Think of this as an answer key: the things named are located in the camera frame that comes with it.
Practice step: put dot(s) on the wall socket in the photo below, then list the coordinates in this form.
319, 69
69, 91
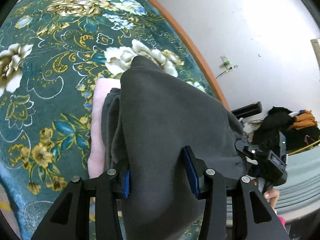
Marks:
225, 61

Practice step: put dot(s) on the black bar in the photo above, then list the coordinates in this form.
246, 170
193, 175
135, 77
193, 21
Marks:
247, 110

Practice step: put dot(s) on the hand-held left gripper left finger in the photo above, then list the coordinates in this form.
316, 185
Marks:
126, 183

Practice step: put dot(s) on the grey striped sheet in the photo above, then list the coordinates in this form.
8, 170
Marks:
302, 180

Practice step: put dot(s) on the pink folded garment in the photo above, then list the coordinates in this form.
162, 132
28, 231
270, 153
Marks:
96, 135

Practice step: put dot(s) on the person's right hand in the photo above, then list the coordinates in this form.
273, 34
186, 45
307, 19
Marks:
272, 195

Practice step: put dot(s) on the orange cloth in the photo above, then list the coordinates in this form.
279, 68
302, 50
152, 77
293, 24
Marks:
305, 120

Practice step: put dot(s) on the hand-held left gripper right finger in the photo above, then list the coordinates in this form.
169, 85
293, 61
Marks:
191, 172

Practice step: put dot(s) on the wooden bed frame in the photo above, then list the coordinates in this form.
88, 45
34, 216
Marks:
197, 55

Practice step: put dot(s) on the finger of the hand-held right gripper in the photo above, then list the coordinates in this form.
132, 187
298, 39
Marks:
241, 148

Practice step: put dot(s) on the dark grey sweatshirt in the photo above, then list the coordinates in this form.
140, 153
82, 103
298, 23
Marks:
170, 120

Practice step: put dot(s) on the teal floral blanket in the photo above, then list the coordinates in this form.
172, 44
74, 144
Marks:
50, 80

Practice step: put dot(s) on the black clothes pile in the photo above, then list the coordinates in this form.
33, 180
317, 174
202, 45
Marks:
270, 127

